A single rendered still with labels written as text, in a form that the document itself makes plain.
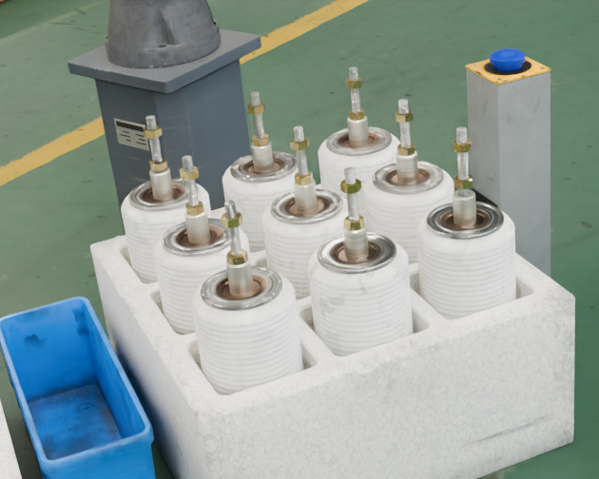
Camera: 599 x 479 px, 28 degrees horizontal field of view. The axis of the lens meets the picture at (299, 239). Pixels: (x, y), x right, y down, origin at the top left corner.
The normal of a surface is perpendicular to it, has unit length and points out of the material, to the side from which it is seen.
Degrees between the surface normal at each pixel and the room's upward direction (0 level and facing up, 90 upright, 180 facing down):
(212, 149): 90
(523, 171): 90
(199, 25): 72
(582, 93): 0
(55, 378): 88
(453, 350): 90
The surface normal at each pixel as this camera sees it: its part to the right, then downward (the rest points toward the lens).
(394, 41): -0.10, -0.88
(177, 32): 0.40, 0.10
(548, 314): 0.40, 0.40
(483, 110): -0.91, 0.27
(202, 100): 0.78, 0.22
